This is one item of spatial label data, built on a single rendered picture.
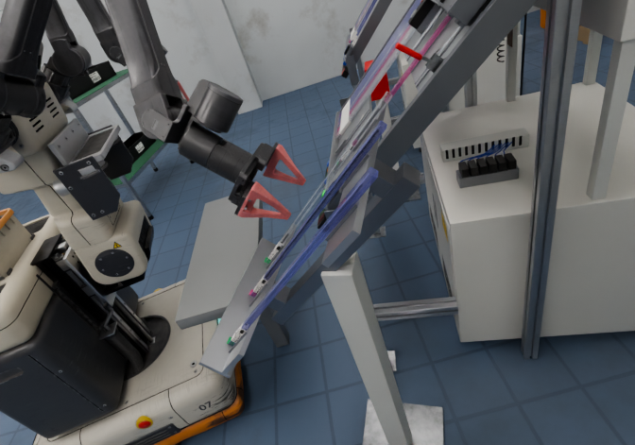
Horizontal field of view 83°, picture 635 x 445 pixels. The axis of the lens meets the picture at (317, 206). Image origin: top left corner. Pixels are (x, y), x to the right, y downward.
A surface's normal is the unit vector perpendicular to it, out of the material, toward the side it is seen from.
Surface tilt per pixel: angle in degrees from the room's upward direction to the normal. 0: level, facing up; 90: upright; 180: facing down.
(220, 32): 90
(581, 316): 90
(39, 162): 90
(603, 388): 0
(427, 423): 0
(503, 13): 90
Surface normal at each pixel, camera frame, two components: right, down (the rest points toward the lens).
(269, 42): 0.12, 0.55
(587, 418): -0.28, -0.78
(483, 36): -0.10, 0.60
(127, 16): -0.24, 0.11
